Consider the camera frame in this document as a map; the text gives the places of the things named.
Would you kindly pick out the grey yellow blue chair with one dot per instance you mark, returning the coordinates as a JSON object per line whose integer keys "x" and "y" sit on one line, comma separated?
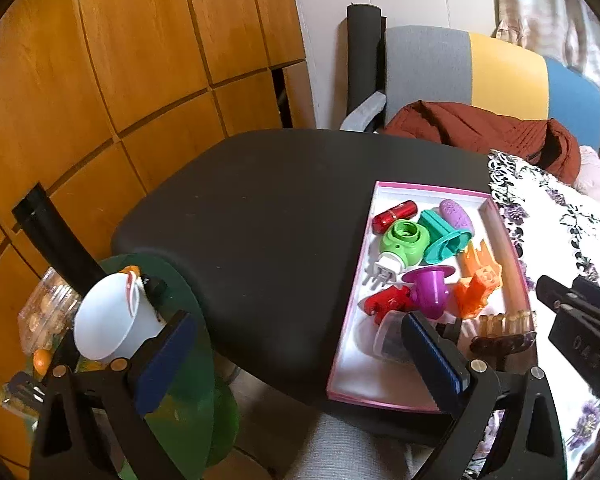
{"x": 435, "y": 64}

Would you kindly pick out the magenta plastic funnel cup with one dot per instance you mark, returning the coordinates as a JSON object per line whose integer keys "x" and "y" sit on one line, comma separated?
{"x": 429, "y": 292}

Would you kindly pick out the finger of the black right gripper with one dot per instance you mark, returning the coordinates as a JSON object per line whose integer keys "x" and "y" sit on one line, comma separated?
{"x": 581, "y": 302}

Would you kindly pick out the green round glass stand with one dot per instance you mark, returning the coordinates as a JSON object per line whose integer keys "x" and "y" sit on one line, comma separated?
{"x": 197, "y": 421}

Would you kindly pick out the pink shallow tray box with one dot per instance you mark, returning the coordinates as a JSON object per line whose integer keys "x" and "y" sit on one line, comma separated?
{"x": 359, "y": 376}

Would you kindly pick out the dark brown peg comb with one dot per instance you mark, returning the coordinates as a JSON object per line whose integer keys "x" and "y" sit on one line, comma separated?
{"x": 502, "y": 340}

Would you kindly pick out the rust red jacket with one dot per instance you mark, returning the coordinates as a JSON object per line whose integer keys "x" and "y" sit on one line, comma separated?
{"x": 544, "y": 143}

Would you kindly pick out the black rolled mat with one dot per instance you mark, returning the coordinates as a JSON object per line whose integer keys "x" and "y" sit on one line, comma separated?
{"x": 366, "y": 54}

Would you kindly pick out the red puzzle piece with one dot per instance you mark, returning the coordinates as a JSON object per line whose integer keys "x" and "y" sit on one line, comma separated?
{"x": 394, "y": 298}

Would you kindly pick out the grey black cylindrical container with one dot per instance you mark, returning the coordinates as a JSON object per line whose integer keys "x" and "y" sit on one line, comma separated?
{"x": 388, "y": 344}

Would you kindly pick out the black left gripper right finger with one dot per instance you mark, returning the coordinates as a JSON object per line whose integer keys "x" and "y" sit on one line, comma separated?
{"x": 528, "y": 444}

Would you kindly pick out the red small cylinder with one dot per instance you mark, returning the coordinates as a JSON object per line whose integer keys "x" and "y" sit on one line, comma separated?
{"x": 403, "y": 211}

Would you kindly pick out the clear plastic fruit container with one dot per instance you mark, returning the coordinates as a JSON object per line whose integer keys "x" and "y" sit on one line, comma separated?
{"x": 48, "y": 313}

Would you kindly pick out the teal green spool toy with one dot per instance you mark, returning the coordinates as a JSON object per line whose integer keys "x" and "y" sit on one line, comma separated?
{"x": 445, "y": 240}

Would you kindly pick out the pink blanket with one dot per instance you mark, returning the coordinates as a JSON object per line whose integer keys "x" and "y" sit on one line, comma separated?
{"x": 588, "y": 179}

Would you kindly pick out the orange comb-like plastic piece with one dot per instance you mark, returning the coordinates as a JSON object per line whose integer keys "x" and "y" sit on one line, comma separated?
{"x": 474, "y": 258}

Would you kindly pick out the wooden panel cabinet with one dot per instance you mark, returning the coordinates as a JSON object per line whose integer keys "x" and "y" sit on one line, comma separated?
{"x": 103, "y": 100}

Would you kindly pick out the purple oval brush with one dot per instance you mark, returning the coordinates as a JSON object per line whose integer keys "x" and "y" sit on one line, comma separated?
{"x": 451, "y": 212}

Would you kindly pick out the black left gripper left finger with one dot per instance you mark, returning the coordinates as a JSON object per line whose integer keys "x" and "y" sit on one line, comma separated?
{"x": 68, "y": 443}

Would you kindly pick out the white cup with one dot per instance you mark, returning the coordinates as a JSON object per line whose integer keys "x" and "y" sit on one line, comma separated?
{"x": 115, "y": 318}

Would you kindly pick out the beige curtain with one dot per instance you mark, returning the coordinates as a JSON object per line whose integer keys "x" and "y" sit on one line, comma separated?
{"x": 566, "y": 30}

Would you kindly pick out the green camera-shaped plug toy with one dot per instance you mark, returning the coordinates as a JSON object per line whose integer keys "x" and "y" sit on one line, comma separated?
{"x": 401, "y": 248}

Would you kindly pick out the white floral embroidered tablecloth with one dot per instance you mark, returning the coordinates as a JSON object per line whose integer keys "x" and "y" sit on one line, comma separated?
{"x": 556, "y": 232}

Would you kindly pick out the orange linked cube blocks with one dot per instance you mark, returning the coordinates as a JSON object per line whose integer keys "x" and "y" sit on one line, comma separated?
{"x": 472, "y": 294}

